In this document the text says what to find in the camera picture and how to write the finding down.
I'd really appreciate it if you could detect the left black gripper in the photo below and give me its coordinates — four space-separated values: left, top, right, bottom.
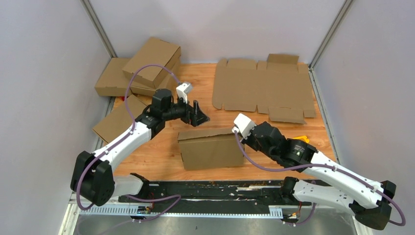
163 94 210 127

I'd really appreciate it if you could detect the cardboard box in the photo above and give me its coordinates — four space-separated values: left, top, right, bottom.
94 58 132 97
92 95 147 143
130 73 178 96
177 128 244 170
122 37 181 88

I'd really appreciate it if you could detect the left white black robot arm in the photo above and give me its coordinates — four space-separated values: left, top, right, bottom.
70 82 209 210

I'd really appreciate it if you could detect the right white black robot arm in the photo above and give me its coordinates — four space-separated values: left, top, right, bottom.
232 121 406 230

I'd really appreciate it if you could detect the yellow triangle piece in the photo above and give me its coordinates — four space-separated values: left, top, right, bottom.
293 135 310 143

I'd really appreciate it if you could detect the flat cardboard sheet underneath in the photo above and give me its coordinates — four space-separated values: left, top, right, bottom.
212 54 316 124

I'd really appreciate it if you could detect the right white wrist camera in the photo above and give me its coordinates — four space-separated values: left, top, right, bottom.
231 113 257 139

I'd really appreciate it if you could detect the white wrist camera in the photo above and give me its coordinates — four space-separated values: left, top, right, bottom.
231 113 257 139
176 82 193 103

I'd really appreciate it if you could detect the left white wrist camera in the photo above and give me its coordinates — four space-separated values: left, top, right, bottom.
176 82 193 103

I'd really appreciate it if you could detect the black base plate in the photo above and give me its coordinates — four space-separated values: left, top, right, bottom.
139 180 299 213

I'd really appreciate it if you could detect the aluminium slotted rail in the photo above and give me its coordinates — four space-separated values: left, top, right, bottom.
79 203 283 219

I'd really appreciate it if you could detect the left aluminium corner post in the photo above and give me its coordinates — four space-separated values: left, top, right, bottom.
80 0 117 58

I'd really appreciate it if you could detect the aluminium corner post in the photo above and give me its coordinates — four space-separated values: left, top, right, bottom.
309 0 354 70
80 0 117 58

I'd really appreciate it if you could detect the right aluminium corner post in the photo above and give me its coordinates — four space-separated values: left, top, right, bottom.
309 0 354 70

